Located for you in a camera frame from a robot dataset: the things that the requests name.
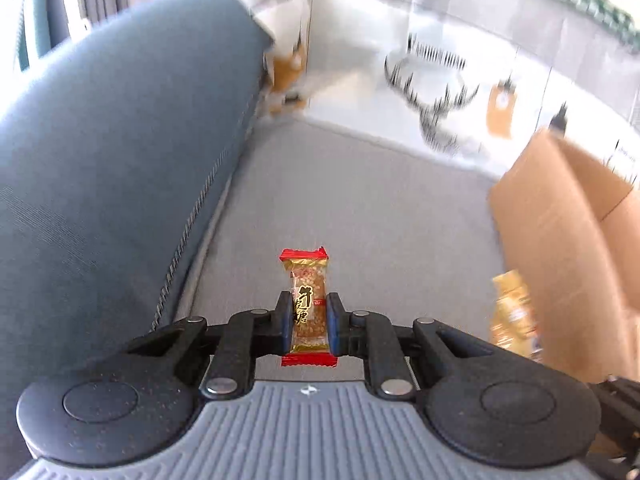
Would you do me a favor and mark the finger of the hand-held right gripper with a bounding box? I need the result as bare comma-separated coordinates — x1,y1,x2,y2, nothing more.
590,375,640,480

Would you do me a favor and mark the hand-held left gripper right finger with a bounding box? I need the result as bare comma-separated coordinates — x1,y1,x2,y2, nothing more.
326,291,501,402

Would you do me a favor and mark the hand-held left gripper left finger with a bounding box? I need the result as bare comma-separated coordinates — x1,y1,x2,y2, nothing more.
122,290,296,402

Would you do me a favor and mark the red peanut candy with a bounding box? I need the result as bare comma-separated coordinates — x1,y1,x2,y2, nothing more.
278,246,338,368

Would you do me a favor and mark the golden snack packet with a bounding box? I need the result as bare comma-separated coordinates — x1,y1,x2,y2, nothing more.
490,269,546,363

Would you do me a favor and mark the cardboard box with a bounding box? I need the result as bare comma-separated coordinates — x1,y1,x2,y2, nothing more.
487,127,640,386

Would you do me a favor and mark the grey deer printed cloth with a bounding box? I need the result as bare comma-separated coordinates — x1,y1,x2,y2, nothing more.
170,0,640,381

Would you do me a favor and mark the blue-grey sofa backrest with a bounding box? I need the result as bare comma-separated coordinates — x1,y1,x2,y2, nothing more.
0,0,276,471

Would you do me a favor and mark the green checkered cloth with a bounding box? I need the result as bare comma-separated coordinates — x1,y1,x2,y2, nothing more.
515,0,640,46

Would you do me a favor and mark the window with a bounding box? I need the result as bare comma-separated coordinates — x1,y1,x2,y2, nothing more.
0,0,81,71

